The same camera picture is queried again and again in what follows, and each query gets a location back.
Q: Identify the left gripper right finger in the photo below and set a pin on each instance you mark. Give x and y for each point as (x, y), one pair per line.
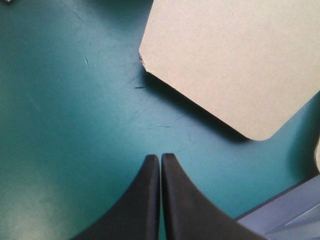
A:
(185, 210)

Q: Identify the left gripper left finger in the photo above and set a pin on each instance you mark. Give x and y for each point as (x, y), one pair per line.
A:
(140, 205)

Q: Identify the brown cardboard box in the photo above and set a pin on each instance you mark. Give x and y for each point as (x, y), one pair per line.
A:
(230, 67)

